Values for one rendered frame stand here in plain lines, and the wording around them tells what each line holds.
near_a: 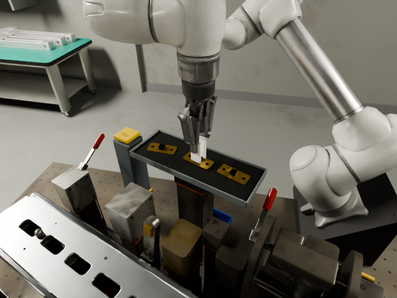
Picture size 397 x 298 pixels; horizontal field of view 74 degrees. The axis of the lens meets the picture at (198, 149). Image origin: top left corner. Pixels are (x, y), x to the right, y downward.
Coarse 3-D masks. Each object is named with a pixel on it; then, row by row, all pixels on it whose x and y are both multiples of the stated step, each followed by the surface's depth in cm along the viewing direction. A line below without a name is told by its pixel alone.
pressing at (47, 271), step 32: (0, 224) 76; (64, 224) 76; (0, 256) 69; (32, 256) 68; (64, 256) 68; (96, 256) 68; (128, 256) 68; (64, 288) 62; (96, 288) 62; (128, 288) 62; (160, 288) 62
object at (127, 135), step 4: (124, 128) 86; (128, 128) 86; (120, 132) 84; (124, 132) 84; (128, 132) 84; (132, 132) 84; (136, 132) 84; (116, 136) 83; (120, 136) 83; (124, 136) 83; (128, 136) 83; (132, 136) 83; (136, 136) 84; (120, 140) 82; (124, 140) 81; (128, 140) 81
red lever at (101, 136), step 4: (100, 136) 88; (104, 136) 88; (96, 140) 87; (100, 140) 88; (96, 144) 87; (92, 148) 87; (96, 148) 87; (92, 152) 87; (88, 156) 87; (84, 160) 86; (88, 160) 86; (80, 164) 85; (84, 164) 85; (80, 168) 85; (84, 168) 85
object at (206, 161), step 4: (184, 156) 74; (188, 160) 73; (192, 160) 73; (204, 160) 73; (208, 160) 73; (196, 164) 71; (200, 164) 71; (204, 164) 71; (212, 164) 72; (204, 168) 70; (208, 168) 70
